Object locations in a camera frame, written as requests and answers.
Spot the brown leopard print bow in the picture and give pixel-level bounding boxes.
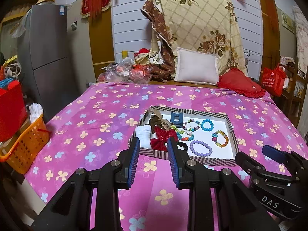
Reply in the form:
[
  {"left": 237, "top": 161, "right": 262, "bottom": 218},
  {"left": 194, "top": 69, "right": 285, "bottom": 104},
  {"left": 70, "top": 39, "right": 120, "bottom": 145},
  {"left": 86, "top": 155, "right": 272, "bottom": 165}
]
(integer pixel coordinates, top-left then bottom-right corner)
[{"left": 148, "top": 108, "right": 171, "bottom": 134}]

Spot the red storage box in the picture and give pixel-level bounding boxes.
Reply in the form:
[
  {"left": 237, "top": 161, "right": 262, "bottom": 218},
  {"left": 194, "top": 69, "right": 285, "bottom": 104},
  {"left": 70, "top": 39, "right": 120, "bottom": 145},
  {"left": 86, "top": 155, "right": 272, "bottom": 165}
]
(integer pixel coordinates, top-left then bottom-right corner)
[{"left": 0, "top": 80, "right": 27, "bottom": 142}]

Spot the santa plush toy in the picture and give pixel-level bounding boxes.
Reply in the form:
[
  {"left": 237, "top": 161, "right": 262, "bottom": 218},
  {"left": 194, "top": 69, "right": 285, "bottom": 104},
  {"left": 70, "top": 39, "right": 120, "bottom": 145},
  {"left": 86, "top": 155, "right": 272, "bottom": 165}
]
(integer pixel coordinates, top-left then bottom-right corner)
[{"left": 134, "top": 48, "right": 150, "bottom": 65}]

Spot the green blue bead bracelet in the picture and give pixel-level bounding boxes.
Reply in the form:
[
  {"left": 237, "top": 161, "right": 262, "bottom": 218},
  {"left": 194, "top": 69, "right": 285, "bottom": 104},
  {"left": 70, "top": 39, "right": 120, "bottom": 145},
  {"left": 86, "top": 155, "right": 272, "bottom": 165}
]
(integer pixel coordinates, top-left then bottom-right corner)
[{"left": 172, "top": 125, "right": 195, "bottom": 142}]

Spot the clear plastic bag of items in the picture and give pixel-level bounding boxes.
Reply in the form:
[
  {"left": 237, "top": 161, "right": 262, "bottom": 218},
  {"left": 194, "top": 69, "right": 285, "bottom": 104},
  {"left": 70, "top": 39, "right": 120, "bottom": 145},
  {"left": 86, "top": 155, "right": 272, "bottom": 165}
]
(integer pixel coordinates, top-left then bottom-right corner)
[{"left": 97, "top": 57, "right": 152, "bottom": 84}]

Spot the red gift bag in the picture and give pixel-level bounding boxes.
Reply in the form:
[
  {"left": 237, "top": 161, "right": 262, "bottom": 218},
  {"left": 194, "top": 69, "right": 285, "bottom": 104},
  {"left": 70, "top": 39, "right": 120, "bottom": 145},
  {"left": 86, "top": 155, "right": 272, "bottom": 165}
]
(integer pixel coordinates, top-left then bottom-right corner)
[{"left": 260, "top": 64, "right": 286, "bottom": 97}]

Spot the red heart cushion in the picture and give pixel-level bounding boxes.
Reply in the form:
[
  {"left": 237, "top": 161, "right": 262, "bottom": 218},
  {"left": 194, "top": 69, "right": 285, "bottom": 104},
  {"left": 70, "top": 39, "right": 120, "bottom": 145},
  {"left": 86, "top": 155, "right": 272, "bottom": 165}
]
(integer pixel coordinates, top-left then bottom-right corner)
[{"left": 217, "top": 68, "right": 266, "bottom": 99}]

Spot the red velvet bow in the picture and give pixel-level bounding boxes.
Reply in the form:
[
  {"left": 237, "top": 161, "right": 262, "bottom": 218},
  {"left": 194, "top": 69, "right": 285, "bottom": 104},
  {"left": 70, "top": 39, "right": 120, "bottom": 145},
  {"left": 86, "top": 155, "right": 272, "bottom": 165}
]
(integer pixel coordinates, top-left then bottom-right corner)
[{"left": 150, "top": 126, "right": 178, "bottom": 152}]

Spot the orange plastic basket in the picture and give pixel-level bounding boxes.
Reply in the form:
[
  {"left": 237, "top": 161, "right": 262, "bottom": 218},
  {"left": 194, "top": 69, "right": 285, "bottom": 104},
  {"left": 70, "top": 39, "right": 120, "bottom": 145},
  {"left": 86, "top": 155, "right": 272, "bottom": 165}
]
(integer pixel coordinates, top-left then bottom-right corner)
[{"left": 1, "top": 114, "right": 51, "bottom": 174}]

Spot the white square pillow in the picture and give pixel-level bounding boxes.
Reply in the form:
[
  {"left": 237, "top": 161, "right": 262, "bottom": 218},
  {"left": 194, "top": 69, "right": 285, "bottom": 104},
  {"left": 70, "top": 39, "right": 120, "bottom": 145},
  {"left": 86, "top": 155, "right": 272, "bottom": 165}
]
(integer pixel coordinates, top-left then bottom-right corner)
[{"left": 174, "top": 47, "right": 219, "bottom": 85}]

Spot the purple bead bracelet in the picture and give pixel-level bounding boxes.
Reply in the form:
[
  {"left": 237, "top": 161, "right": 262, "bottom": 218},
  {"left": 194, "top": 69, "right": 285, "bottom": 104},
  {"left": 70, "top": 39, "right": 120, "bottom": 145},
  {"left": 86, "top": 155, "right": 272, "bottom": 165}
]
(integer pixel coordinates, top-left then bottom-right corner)
[{"left": 189, "top": 139, "right": 214, "bottom": 158}]

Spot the striped white tray box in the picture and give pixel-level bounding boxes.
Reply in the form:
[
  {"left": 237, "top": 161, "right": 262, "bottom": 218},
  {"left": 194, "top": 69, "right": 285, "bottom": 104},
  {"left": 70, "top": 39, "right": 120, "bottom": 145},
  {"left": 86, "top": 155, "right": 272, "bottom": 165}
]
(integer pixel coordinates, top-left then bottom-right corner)
[{"left": 138, "top": 106, "right": 239, "bottom": 166}]

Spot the pink floral bed sheet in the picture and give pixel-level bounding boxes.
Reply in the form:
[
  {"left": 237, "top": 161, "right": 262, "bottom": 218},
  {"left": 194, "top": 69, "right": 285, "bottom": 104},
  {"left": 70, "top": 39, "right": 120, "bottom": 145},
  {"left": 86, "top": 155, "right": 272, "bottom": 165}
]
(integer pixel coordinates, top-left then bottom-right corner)
[{"left": 26, "top": 84, "right": 307, "bottom": 230}]

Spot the orange red crystal bracelet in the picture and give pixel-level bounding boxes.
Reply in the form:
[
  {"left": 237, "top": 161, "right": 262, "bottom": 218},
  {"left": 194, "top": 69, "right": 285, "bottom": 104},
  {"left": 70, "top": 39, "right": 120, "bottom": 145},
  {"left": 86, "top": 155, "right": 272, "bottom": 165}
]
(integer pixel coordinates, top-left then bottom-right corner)
[{"left": 211, "top": 130, "right": 229, "bottom": 149}]

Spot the grey refrigerator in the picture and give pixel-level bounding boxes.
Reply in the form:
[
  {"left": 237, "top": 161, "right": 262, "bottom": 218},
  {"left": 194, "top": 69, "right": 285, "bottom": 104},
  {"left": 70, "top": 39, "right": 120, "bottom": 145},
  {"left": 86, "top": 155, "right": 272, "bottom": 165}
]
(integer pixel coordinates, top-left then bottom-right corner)
[{"left": 17, "top": 3, "right": 79, "bottom": 121}]

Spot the multicolour round bead bracelet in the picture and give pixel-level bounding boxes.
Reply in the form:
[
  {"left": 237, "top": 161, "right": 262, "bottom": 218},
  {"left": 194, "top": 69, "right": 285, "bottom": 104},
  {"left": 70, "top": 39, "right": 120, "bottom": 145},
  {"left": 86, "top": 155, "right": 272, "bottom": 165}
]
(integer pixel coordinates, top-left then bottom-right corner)
[{"left": 183, "top": 118, "right": 202, "bottom": 133}]

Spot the white fluffy scrunchie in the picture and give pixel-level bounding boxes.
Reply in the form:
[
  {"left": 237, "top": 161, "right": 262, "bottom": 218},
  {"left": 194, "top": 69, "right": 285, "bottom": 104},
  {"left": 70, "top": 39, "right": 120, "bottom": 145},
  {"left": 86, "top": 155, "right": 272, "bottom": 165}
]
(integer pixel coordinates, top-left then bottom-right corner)
[{"left": 135, "top": 125, "right": 152, "bottom": 149}]

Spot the beige floral quilt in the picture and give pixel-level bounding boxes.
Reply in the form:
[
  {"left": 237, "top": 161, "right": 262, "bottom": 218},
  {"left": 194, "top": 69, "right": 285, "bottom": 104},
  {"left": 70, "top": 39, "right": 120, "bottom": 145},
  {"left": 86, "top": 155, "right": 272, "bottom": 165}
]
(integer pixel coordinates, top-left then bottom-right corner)
[{"left": 141, "top": 0, "right": 247, "bottom": 81}]

